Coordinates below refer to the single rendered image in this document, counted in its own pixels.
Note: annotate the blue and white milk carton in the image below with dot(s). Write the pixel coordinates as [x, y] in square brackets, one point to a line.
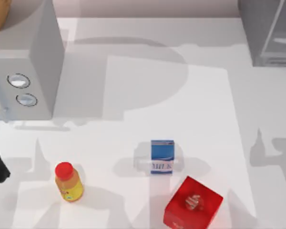
[162, 156]

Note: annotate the yellow bottle with red cap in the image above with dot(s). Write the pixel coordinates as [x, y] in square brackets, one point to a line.
[69, 184]

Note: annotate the red tissue box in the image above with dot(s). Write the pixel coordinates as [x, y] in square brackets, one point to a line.
[193, 205]

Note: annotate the small microwave knob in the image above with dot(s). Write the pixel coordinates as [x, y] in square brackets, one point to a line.
[26, 99]

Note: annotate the pale microwave oven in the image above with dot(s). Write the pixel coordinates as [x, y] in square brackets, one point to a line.
[38, 47]

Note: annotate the large microwave knob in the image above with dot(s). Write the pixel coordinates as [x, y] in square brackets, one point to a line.
[18, 80]

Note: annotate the grey cabinet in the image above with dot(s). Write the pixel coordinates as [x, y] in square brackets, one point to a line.
[264, 31]

